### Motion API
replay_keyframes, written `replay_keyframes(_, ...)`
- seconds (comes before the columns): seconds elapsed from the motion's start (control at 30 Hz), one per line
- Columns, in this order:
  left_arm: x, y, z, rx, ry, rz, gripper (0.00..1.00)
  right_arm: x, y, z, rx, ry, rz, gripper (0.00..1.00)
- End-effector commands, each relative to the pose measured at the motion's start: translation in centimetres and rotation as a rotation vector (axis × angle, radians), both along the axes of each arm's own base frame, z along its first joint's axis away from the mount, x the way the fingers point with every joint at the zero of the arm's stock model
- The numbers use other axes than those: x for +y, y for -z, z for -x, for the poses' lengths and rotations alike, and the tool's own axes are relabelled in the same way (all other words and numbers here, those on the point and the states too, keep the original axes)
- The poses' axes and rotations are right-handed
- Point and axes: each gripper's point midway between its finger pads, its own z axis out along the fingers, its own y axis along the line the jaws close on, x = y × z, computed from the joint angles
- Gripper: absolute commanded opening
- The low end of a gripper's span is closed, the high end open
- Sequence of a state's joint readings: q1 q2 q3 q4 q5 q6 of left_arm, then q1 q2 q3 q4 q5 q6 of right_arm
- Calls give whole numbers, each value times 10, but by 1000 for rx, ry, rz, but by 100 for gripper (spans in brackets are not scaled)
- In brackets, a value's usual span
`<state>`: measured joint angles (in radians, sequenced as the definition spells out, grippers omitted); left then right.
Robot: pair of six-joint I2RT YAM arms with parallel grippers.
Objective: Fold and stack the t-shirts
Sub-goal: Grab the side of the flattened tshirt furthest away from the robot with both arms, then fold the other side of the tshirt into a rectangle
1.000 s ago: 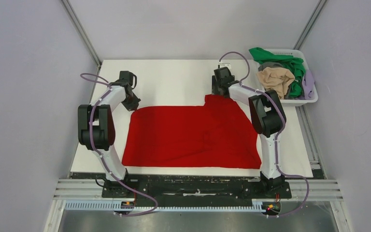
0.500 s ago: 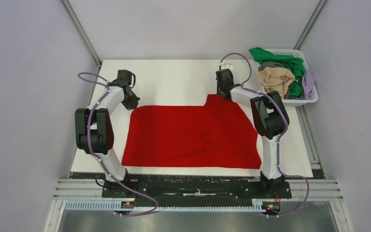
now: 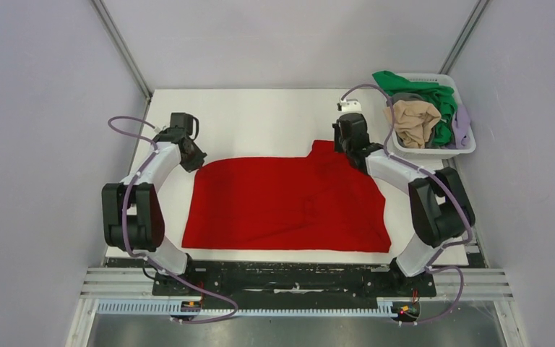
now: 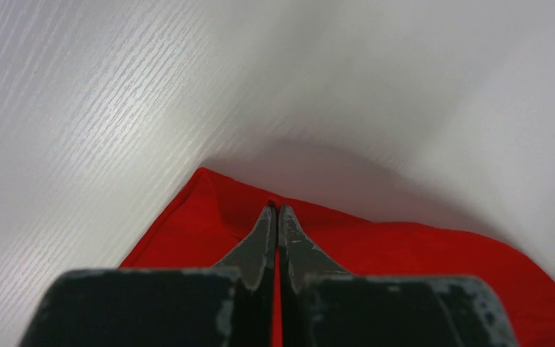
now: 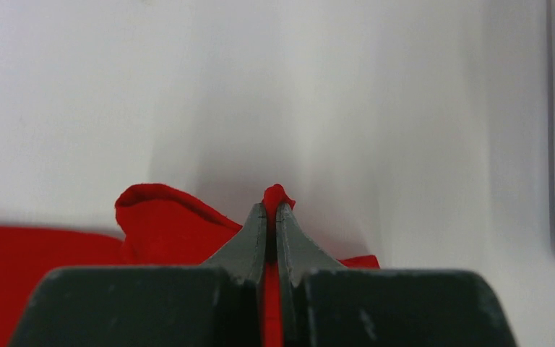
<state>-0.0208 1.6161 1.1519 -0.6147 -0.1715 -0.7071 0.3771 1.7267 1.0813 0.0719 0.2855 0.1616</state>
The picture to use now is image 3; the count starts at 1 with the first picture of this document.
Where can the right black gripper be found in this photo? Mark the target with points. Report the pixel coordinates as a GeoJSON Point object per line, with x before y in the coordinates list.
{"type": "Point", "coordinates": [337, 147]}

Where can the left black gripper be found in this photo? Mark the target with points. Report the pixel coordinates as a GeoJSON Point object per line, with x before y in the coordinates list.
{"type": "Point", "coordinates": [196, 163]}

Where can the red t shirt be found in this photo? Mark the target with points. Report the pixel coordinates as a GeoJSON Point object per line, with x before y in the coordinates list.
{"type": "Point", "coordinates": [315, 202]}

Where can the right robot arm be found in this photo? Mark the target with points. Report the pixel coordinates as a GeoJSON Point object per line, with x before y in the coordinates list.
{"type": "Point", "coordinates": [439, 206]}

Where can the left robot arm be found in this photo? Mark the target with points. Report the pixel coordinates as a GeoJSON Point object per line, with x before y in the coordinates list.
{"type": "Point", "coordinates": [132, 217]}

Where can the grey t shirt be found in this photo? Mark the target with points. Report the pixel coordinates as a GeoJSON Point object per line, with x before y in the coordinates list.
{"type": "Point", "coordinates": [404, 97]}

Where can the beige t shirt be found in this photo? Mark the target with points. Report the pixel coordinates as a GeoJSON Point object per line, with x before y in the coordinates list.
{"type": "Point", "coordinates": [413, 121]}

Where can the white plastic basket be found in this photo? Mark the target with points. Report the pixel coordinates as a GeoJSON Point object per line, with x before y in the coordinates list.
{"type": "Point", "coordinates": [433, 153]}

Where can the green t shirt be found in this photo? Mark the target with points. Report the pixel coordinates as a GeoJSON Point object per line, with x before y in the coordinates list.
{"type": "Point", "coordinates": [440, 96]}

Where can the lilac t shirt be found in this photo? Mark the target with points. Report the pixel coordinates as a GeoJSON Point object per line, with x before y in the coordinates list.
{"type": "Point", "coordinates": [460, 126]}

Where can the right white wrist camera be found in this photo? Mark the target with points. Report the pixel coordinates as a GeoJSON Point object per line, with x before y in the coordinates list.
{"type": "Point", "coordinates": [349, 106]}

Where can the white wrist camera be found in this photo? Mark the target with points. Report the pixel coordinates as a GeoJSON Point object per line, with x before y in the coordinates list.
{"type": "Point", "coordinates": [349, 106]}
{"type": "Point", "coordinates": [158, 130]}

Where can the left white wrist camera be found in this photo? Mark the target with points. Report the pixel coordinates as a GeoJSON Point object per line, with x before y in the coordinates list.
{"type": "Point", "coordinates": [158, 130]}

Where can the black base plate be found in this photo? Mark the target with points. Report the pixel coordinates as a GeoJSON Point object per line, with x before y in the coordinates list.
{"type": "Point", "coordinates": [292, 285]}

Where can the aluminium frame rail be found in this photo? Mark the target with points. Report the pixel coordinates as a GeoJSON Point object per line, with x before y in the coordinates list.
{"type": "Point", "coordinates": [116, 283]}

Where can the white slotted cable duct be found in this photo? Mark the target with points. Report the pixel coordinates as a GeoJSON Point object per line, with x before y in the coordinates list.
{"type": "Point", "coordinates": [177, 308]}

